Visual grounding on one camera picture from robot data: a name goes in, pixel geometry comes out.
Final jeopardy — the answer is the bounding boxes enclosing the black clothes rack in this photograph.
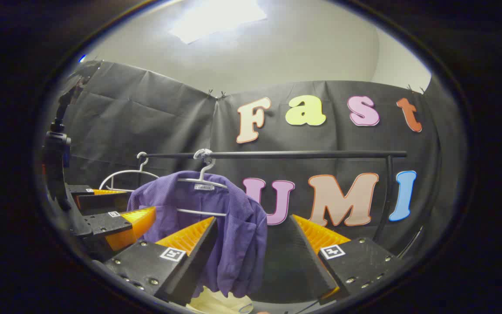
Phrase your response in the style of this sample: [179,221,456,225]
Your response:
[138,150,408,244]

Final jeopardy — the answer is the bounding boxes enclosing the purple shirt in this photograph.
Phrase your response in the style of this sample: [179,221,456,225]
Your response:
[127,171,269,299]

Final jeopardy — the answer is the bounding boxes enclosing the white plastic hanger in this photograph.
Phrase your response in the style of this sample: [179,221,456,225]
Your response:
[98,152,160,193]

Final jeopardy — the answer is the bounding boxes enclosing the black backdrop cloth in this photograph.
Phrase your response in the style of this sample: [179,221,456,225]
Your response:
[44,60,467,301]

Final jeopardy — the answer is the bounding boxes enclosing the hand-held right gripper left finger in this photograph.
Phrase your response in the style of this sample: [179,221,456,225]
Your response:
[103,217,217,307]

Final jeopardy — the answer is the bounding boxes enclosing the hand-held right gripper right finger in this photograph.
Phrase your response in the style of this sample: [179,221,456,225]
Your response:
[288,214,404,306]

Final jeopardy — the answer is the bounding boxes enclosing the white hanger with taped hook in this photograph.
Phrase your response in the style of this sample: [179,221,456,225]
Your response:
[176,149,229,217]

